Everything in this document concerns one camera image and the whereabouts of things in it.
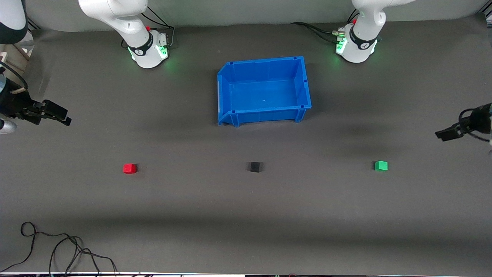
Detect blue plastic storage bin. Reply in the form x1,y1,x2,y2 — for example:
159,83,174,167
217,56,312,127

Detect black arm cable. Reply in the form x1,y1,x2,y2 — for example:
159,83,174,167
459,109,492,143
0,62,28,91

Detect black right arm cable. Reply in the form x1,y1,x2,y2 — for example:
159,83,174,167
0,62,28,91

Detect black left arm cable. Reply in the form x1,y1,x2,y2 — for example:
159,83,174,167
459,109,492,143

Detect black base cable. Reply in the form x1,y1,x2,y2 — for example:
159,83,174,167
290,22,343,43
140,6,176,49

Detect beige plastic crate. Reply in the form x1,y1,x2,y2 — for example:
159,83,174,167
0,42,31,75

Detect black left base cable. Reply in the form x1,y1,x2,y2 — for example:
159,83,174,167
290,22,343,43

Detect black right base cable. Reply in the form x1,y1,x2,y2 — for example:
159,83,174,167
140,6,176,49

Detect thin black loose cable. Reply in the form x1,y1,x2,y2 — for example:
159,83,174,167
49,236,118,277
0,222,83,272

